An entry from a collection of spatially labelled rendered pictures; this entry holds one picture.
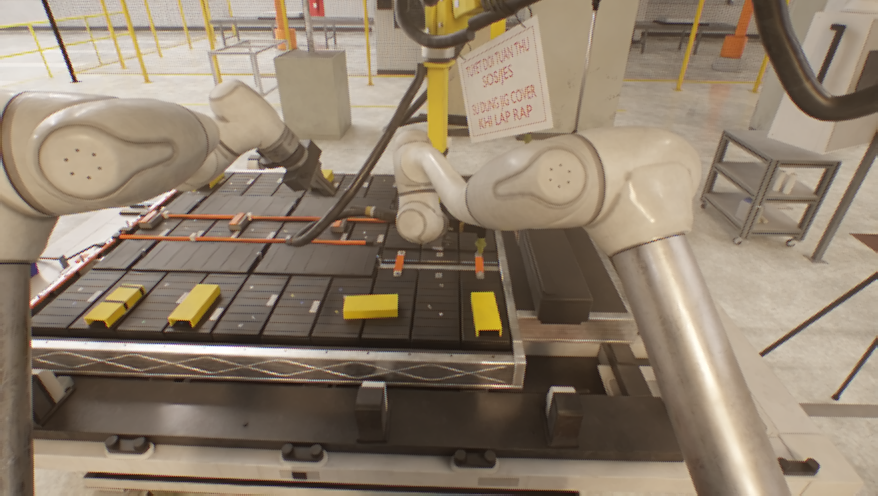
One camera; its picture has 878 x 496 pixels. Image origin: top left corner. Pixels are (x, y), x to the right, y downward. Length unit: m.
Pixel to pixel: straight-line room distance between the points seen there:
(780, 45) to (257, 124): 0.93
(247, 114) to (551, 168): 0.72
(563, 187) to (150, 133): 0.44
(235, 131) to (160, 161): 0.55
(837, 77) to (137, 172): 3.54
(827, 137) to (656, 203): 3.06
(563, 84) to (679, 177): 5.21
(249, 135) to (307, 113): 4.84
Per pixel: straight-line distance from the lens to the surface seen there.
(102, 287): 1.80
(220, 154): 1.08
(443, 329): 1.29
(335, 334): 1.31
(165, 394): 1.50
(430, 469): 1.23
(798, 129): 3.72
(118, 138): 0.50
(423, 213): 1.03
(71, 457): 1.55
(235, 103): 1.04
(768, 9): 0.72
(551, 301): 1.30
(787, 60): 0.73
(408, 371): 1.27
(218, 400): 1.42
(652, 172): 0.63
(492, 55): 1.09
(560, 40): 5.72
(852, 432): 3.06
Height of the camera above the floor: 1.90
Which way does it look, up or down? 30 degrees down
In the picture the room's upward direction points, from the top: 1 degrees clockwise
